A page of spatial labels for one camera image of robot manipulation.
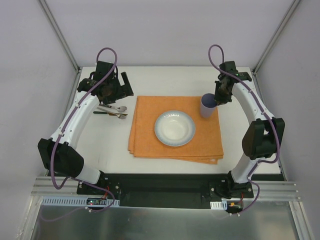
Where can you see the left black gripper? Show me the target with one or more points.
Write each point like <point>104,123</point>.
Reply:
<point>124,88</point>

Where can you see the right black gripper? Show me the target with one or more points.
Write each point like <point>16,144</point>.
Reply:
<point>222,97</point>

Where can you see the lilac plastic cup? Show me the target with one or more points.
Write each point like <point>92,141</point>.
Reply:
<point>207,105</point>

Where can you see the silver spoon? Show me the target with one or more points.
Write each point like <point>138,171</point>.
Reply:
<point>120,109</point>

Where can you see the silver fork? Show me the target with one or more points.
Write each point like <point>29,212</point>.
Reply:
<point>119,115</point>

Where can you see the orange cloth napkin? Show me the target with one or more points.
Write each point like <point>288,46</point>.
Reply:
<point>206,145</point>

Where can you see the white blue-rimmed plate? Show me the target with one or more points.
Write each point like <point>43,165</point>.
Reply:
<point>174,128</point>

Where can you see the gold-tipped knife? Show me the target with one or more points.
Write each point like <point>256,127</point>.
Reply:
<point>104,113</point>

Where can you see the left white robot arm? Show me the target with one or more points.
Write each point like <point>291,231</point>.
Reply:
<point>58,153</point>

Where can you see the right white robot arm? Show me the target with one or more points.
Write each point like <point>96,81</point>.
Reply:
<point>265,132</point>

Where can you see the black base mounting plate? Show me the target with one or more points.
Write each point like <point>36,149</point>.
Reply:
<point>179,191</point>

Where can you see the right aluminium frame post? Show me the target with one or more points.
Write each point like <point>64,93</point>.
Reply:
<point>277,34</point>

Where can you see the aluminium frame post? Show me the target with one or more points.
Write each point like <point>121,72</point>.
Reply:
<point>57,31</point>
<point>277,34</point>

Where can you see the left aluminium frame post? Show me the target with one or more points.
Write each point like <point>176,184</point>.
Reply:
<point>57,31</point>

